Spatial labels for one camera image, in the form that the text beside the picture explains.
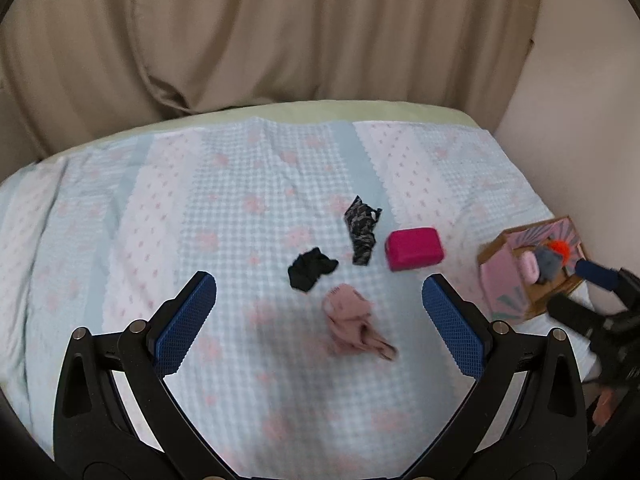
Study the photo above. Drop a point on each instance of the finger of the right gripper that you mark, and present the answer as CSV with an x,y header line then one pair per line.
x,y
576,317

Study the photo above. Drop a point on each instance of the finger of the right gripper black das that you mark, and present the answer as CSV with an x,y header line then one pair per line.
x,y
605,278

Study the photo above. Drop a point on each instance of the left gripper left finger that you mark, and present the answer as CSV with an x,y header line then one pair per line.
x,y
156,351

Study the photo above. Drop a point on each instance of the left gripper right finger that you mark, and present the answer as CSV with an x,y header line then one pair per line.
x,y
491,359

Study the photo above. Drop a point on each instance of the orange plush carrot toy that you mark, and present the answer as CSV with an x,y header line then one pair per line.
x,y
559,247

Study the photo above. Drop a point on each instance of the grey plush toy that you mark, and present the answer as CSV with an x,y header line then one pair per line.
x,y
549,264

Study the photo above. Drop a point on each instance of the pink plush toy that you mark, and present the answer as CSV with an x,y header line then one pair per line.
x,y
529,267

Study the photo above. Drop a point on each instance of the pink cloth garment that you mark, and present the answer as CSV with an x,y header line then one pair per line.
x,y
349,320

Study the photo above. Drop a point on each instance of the black patterned sock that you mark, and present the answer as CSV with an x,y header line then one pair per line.
x,y
361,220

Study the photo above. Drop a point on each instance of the person's right hand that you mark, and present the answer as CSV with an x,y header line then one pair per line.
x,y
606,405

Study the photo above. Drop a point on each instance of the pink cardboard box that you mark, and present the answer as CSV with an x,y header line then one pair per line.
x,y
507,296

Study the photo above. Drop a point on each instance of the blue checked quilt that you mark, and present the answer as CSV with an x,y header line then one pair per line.
x,y
262,383

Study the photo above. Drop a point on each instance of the beige curtain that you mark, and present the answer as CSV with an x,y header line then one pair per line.
x,y
74,71

